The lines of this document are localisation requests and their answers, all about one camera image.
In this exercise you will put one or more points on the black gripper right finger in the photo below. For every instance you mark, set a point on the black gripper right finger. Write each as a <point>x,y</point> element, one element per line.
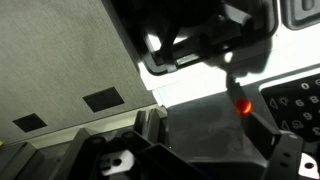
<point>283,156</point>

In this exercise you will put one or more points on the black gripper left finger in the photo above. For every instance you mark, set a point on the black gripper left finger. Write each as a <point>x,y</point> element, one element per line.
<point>100,153</point>

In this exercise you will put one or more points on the black number keypad panel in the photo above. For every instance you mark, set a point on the black number keypad panel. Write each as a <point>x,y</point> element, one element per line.
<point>296,106</point>

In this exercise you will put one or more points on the small orange button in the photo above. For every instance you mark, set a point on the small orange button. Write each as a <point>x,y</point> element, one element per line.
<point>243,106</point>

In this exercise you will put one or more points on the grey toy kitchen stove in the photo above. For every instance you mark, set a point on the grey toy kitchen stove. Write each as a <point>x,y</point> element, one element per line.
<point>200,83</point>

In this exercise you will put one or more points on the black ribbed griddle plate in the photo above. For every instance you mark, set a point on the black ribbed griddle plate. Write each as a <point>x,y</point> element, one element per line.
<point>303,13</point>

